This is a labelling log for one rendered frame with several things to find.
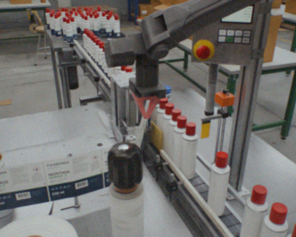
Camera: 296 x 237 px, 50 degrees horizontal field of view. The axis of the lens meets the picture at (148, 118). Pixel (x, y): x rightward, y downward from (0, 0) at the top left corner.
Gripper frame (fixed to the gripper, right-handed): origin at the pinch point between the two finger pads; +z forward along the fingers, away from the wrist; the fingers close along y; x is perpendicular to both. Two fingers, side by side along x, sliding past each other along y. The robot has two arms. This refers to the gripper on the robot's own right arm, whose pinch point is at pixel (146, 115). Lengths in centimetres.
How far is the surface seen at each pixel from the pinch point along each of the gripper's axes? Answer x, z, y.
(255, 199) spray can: 16.7, 11.9, 26.4
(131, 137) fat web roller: -0.8, 12.1, -10.1
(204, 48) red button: 18.3, -15.1, -4.0
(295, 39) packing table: 315, 67, -253
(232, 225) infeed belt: 19.6, 30.6, 17.2
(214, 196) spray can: 16.1, 22.7, 12.1
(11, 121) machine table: -38, 37, -84
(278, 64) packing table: 159, 41, -117
